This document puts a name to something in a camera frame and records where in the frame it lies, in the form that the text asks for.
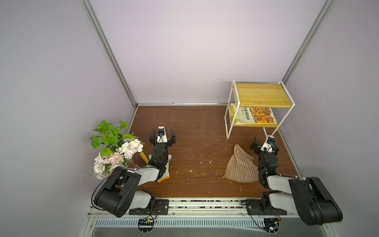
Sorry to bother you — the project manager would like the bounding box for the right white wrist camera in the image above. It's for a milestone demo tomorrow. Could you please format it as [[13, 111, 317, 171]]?
[[261, 136, 275, 153]]

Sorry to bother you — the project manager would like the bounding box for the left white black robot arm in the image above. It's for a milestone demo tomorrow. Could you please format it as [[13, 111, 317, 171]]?
[[91, 126, 176, 217]]

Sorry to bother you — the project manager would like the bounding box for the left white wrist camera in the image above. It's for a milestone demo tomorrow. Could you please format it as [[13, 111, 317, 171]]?
[[157, 126, 168, 143]]

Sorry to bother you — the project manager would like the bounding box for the small circuit board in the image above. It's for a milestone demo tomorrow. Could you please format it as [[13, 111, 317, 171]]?
[[263, 218, 280, 234], [137, 218, 155, 234]]

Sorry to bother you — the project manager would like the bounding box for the colourful China history picture book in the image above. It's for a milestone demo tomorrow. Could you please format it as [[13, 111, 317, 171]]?
[[235, 107, 277, 126]]

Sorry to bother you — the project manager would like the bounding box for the artificial flower bouquet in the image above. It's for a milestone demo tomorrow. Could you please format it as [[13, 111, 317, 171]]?
[[90, 119, 144, 180]]

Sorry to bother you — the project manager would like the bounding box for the brown striped cloth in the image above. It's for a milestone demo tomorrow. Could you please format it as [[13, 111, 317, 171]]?
[[222, 144, 259, 183]]

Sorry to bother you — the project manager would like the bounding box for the left small circuit board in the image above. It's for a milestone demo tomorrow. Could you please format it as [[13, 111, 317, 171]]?
[[137, 218, 155, 234]]

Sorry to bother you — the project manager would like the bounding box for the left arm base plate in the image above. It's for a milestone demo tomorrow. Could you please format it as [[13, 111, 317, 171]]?
[[128, 199, 169, 216]]

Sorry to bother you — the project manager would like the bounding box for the aluminium front rail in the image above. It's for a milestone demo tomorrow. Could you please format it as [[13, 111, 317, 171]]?
[[87, 197, 329, 220]]

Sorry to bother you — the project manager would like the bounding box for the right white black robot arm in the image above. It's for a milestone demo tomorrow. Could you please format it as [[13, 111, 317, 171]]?
[[250, 136, 343, 226]]

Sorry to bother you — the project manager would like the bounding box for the white wooden two-tier bookshelf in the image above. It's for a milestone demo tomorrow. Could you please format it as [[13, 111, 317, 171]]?
[[224, 81, 296, 139]]

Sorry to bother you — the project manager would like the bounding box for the right small circuit board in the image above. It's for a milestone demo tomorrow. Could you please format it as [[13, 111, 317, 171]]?
[[263, 218, 280, 234]]

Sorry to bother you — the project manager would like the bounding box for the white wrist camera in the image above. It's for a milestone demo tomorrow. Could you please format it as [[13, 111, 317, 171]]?
[[261, 136, 275, 153], [157, 126, 168, 143]]

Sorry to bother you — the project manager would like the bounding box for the white work glove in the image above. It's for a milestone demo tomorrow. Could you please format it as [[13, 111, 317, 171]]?
[[148, 155, 172, 183]]

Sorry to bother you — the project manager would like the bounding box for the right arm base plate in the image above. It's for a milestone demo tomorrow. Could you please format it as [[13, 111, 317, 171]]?
[[241, 199, 288, 216]]

